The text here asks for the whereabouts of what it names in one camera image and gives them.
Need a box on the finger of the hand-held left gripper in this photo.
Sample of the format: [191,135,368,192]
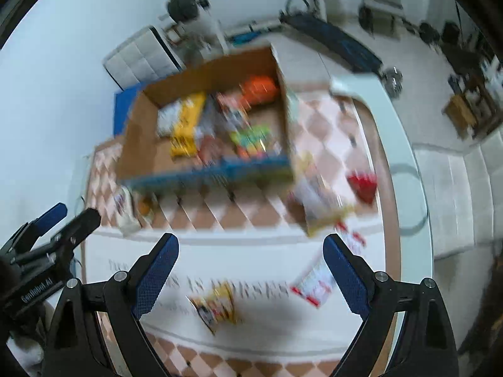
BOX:
[0,203,68,262]
[10,209,102,265]

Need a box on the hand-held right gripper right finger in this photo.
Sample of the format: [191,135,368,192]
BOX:
[322,233,460,377]

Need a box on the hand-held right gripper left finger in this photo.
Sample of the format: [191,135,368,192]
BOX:
[41,233,180,377]

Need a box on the long red and white packet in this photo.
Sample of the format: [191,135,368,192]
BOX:
[290,222,367,308]

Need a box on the cardboard box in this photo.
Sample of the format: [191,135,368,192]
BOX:
[116,45,296,195]

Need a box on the white and grey snack packet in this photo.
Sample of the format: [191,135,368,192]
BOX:
[157,102,183,136]

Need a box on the brown and red snack packet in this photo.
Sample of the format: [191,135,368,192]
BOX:
[196,135,226,163]

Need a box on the black snack packet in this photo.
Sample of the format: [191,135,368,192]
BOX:
[198,100,218,138]

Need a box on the green snack packet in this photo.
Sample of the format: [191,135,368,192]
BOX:
[230,125,276,160]

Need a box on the orange panda snack packet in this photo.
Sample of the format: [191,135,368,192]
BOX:
[216,92,252,130]

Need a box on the plain orange snack packet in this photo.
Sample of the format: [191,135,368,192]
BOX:
[240,75,279,107]

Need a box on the white and brown snack packet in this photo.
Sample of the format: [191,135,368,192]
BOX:
[114,188,142,236]

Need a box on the small orange snack packet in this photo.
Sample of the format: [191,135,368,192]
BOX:
[137,196,156,218]

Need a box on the yellow panda snack packet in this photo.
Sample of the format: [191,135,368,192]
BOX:
[188,283,238,336]

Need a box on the clear and yellow snack packet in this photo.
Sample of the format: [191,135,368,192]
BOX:
[291,153,356,238]

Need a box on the red triangular snack packet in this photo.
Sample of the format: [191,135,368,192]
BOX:
[346,169,377,205]

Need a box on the checkered tablecloth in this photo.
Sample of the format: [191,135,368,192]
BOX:
[80,82,401,377]

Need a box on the white padded chair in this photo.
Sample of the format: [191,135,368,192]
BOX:
[411,126,503,260]
[103,25,185,91]

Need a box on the white padded chair back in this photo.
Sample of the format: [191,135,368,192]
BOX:
[103,25,185,91]

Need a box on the small wooden stool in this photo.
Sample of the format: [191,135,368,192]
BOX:
[442,92,478,138]

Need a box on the chrome dumbbell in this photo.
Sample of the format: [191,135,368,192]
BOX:
[379,68,405,99]

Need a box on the water jug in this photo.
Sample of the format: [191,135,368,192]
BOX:
[169,27,205,61]

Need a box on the black sit-up bench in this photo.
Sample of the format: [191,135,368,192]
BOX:
[280,6,384,75]

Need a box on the blue disc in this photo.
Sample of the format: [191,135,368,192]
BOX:
[230,31,260,46]

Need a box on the dark wooden low table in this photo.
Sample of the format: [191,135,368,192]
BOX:
[440,39,496,91]

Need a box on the black dumbbell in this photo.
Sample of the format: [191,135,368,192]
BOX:
[417,21,441,44]

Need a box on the black weight plate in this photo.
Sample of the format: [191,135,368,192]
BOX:
[359,6,374,32]

